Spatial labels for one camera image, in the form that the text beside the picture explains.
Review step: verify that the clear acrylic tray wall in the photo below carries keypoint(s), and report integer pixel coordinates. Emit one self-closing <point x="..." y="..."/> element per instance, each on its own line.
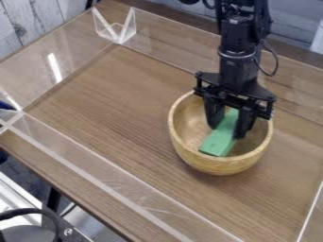
<point x="89" y="130"/>

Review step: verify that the black metal table leg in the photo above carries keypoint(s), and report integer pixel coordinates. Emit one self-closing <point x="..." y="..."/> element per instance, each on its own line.
<point x="53" y="199"/>

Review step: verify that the clear acrylic corner bracket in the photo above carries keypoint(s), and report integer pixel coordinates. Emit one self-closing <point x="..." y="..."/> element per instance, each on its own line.
<point x="114" y="32"/>

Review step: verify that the blue object at edge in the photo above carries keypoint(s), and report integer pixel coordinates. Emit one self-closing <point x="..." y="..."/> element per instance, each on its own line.
<point x="5" y="106"/>

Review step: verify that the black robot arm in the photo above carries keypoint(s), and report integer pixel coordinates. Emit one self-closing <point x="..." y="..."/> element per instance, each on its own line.
<point x="243" y="23"/>

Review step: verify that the metal bracket with screw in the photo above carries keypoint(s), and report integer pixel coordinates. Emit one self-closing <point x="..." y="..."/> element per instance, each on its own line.
<point x="65" y="232"/>

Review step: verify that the brown wooden bowl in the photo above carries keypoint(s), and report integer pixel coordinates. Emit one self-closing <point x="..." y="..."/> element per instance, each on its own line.
<point x="188" y="131"/>

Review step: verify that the green rectangular block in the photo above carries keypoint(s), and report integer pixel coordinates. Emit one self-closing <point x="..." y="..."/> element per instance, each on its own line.
<point x="220" y="140"/>

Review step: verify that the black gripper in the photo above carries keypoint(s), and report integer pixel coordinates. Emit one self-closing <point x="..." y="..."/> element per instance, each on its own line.
<point x="233" y="87"/>

